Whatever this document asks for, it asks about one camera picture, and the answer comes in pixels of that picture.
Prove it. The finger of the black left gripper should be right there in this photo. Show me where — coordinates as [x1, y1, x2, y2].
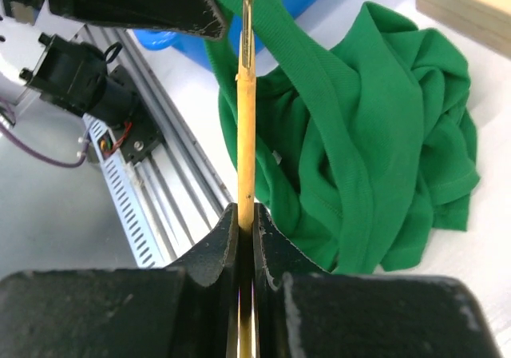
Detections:
[49, 0, 227, 40]

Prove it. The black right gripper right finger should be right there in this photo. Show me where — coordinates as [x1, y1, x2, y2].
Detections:
[252, 204, 331, 357]

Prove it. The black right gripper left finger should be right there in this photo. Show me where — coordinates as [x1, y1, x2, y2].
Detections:
[169, 203, 239, 357]

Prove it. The yellow hanger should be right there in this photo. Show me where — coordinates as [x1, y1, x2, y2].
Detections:
[236, 0, 256, 357]

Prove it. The green tank top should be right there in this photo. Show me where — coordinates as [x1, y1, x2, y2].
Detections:
[203, 0, 482, 275]

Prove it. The blue plastic bin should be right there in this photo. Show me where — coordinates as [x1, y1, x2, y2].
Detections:
[133, 0, 348, 79]

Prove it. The wooden clothes rack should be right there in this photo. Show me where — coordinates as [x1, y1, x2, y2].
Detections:
[415, 0, 510, 58]

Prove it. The aluminium mounting rail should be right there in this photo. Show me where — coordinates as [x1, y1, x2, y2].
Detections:
[77, 26, 232, 269]

